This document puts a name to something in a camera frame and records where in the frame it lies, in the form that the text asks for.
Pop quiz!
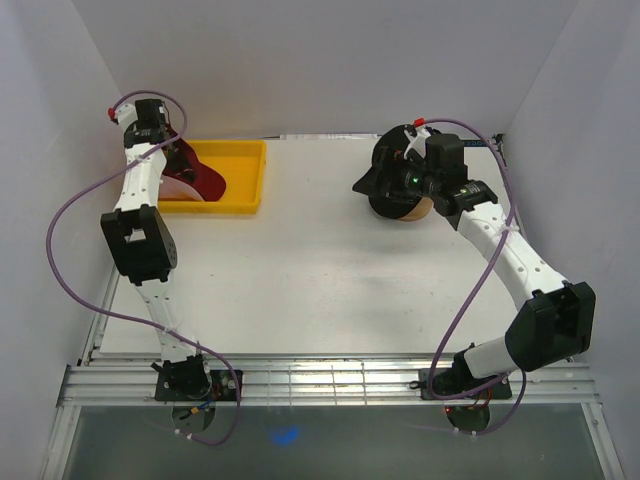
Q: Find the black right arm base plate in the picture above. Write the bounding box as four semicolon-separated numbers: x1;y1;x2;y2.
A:
409;368;512;400

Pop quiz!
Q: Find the aluminium frame rail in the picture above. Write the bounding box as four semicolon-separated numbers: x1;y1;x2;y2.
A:
40;358;624;479

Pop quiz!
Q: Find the yellow plastic tray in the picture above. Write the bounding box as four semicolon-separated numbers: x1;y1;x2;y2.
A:
158;140;266;215

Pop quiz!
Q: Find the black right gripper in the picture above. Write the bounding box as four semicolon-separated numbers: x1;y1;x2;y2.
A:
351;147;439;204

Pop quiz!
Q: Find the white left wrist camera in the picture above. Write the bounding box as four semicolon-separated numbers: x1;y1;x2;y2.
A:
107;100;137;132

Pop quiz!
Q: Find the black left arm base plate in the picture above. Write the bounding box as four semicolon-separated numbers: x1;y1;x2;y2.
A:
153;370;244;402

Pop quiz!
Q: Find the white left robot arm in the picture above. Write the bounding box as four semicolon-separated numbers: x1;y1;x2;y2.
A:
100;98;212;400

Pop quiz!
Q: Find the pink cap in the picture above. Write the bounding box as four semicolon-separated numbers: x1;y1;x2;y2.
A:
159;176;204;201

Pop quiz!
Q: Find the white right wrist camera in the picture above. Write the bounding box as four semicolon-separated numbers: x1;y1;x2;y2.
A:
404;118;433;160

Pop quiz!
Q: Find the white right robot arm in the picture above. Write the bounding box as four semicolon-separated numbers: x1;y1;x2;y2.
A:
352;125;596;399

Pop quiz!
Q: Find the black NY cap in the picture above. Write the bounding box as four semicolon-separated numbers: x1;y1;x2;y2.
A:
368;124;424;222

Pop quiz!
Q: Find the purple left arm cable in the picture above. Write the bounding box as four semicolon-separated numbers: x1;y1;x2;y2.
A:
46;90;244;448

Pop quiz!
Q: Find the red cap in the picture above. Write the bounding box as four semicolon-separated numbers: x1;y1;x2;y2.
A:
162;139;227;202

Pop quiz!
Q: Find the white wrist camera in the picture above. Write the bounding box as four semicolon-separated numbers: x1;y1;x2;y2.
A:
404;118;433;160
107;100;137;132

